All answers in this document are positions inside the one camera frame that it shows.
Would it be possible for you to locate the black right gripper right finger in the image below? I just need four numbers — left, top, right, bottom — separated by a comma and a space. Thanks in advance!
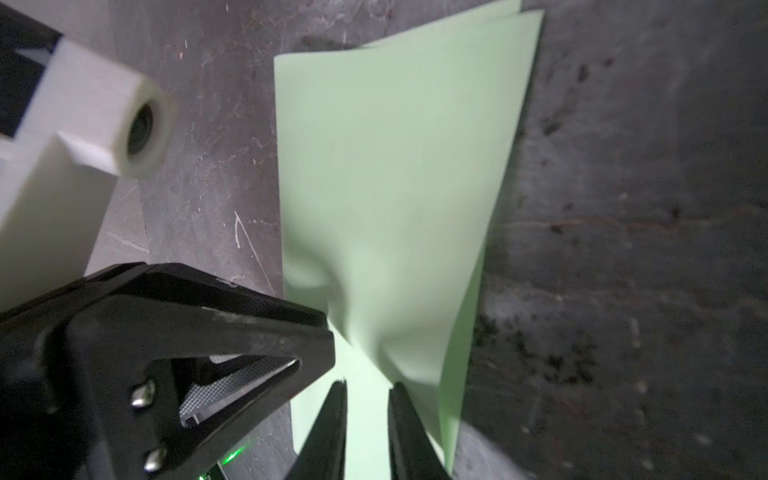
387, 382, 450, 480

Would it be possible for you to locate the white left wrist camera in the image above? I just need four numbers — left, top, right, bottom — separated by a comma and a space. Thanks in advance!
1, 6, 177, 309

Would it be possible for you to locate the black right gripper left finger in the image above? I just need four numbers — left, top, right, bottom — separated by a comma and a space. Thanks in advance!
285, 381, 348, 480

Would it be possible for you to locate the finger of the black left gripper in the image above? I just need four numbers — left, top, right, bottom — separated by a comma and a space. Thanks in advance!
1, 295, 334, 479
85, 262, 327, 327

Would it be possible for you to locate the light green paper sheet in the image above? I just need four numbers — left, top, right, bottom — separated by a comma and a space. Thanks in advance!
274, 1, 544, 479

